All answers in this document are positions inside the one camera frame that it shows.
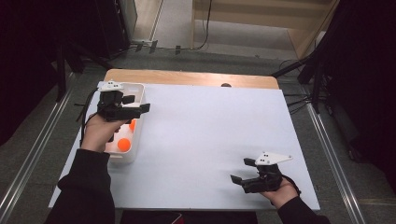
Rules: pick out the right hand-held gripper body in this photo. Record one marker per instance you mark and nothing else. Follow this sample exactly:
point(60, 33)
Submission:
point(263, 182)

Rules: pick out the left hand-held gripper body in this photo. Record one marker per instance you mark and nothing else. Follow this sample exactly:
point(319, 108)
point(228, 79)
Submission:
point(113, 109)

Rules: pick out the plain orange ball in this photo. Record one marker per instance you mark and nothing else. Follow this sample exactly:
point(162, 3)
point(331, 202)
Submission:
point(133, 125)

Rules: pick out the long white plastic bin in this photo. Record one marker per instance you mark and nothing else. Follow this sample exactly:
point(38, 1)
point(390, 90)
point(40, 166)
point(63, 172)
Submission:
point(137, 132)

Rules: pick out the orange ball with black mark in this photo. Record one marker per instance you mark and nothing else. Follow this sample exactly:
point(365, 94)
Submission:
point(124, 144)

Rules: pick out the person's right hand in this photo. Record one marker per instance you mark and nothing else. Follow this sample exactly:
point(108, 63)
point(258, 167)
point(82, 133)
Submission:
point(281, 196)

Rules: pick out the person's left hand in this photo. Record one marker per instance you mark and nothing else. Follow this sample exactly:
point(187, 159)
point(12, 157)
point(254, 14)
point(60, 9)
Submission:
point(98, 133)

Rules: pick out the white table board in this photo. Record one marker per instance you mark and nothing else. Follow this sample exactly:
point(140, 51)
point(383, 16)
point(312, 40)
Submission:
point(218, 140)

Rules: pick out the wooden table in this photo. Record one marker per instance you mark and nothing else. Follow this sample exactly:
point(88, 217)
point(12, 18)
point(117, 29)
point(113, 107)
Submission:
point(186, 77)

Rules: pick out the black metal stand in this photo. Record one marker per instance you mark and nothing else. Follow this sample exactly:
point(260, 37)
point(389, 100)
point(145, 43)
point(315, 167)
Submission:
point(317, 84)
point(61, 77)

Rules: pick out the metal floor rail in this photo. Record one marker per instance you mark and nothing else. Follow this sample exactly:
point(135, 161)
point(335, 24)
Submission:
point(31, 155)
point(336, 168)

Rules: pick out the light wooden shelf frame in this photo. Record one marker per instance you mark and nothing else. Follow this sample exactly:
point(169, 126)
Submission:
point(258, 20)

